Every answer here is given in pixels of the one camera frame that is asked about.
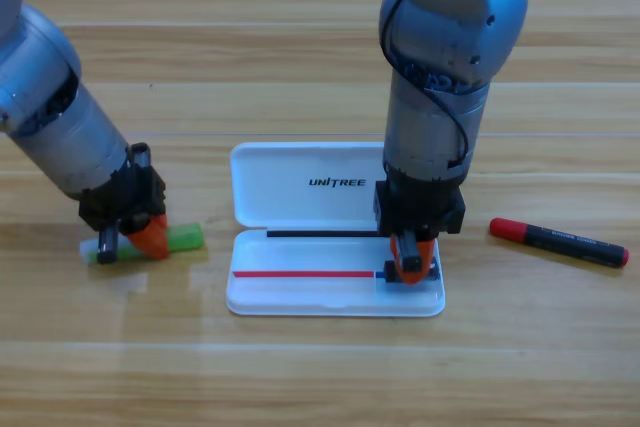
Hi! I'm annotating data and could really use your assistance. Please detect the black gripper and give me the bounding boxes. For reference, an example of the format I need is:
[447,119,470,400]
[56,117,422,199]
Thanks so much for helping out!
[78,142,170,266]
[373,166,467,287]

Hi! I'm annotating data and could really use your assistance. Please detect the black eraser with white print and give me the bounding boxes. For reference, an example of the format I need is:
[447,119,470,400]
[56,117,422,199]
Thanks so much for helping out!
[382,257,441,284]

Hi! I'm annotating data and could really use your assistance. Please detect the red and black marker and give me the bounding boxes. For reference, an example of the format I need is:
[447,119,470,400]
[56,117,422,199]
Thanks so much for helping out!
[488,216,630,268]

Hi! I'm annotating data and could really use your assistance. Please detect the white Unitree pencil case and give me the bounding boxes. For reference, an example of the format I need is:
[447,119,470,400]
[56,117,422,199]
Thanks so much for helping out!
[225,141,446,318]

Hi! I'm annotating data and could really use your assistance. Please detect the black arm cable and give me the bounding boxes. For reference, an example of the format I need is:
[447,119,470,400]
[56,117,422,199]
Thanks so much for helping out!
[378,0,476,171]

